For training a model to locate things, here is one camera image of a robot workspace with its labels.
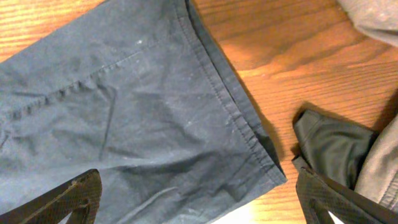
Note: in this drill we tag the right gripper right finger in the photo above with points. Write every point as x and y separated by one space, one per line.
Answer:
323 201

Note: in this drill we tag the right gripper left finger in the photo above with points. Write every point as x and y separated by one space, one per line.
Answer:
78 199

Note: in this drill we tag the navy blue shorts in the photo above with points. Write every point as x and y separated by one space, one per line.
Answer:
138 90

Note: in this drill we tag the black garment with label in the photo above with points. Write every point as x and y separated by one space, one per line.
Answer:
331 147

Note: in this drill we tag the grey shirt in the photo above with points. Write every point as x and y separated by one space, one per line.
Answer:
377 180

